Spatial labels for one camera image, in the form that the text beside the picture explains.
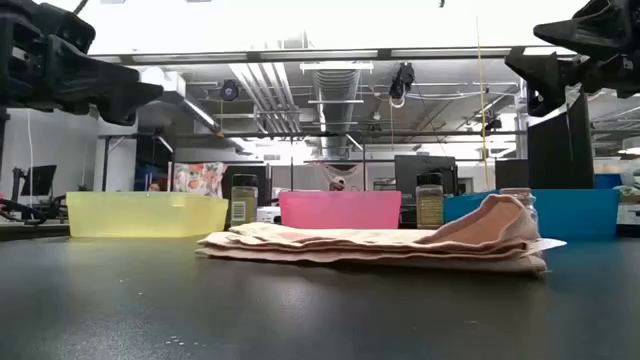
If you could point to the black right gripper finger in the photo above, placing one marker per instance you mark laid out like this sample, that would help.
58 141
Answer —
600 30
545 80

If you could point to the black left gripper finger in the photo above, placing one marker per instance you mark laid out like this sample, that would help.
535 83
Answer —
75 80
130 102

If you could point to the small clear jar white lid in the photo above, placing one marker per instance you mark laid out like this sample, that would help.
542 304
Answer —
517 192

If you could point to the herb jar with barcode label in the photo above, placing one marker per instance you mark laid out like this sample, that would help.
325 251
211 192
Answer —
244 202

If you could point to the yellow-brown spice jar black lid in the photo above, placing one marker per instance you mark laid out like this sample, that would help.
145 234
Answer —
430 205

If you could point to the tall black partition panel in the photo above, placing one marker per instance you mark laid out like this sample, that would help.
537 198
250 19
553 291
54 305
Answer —
560 150

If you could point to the person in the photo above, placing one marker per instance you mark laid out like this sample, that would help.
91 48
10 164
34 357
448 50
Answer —
157 187
338 184

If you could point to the low black panel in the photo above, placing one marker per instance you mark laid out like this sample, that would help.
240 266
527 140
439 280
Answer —
511 174

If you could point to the floral patterned cloth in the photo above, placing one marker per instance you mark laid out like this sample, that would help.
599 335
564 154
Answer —
200 179

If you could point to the small black monitor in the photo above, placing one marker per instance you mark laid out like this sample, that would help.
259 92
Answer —
40 180

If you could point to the blue barrel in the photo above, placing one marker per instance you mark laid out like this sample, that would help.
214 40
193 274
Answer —
607 181

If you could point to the yellow plastic bin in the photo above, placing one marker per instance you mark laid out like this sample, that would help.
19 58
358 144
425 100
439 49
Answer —
145 215

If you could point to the black monitor stand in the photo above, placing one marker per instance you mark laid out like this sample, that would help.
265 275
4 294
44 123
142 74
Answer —
17 185

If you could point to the blue plastic bin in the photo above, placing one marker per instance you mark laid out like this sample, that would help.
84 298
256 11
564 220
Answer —
575 212

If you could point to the large black monitor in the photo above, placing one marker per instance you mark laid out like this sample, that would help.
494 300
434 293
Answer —
425 170

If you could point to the white paper tag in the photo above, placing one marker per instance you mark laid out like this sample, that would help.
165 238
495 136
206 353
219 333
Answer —
550 244

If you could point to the white box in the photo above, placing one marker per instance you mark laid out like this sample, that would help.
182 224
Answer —
267 214

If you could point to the white ceiling light fixture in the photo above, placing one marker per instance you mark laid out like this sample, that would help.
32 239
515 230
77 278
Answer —
336 66

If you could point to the pink plastic bin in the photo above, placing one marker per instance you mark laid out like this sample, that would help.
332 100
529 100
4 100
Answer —
340 210

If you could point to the folded peach towel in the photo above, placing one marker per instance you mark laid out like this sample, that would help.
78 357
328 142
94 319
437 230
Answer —
370 245

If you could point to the silver ceiling duct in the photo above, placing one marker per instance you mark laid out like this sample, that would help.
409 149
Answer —
336 95

